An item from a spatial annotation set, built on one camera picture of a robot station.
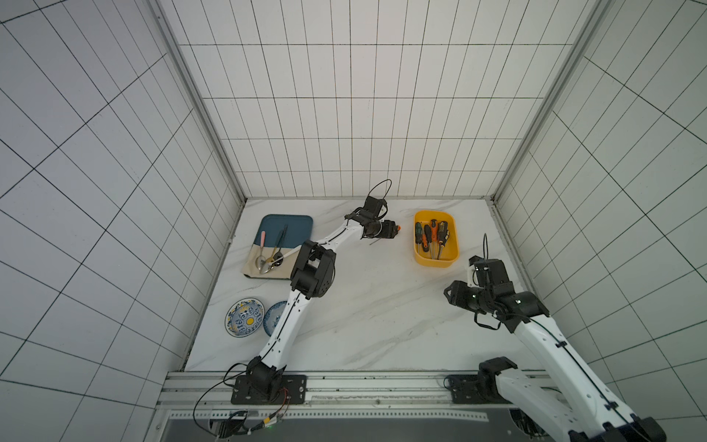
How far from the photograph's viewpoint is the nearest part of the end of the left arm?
844 millimetres

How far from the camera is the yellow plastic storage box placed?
989mm

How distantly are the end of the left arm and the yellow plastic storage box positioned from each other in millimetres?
119
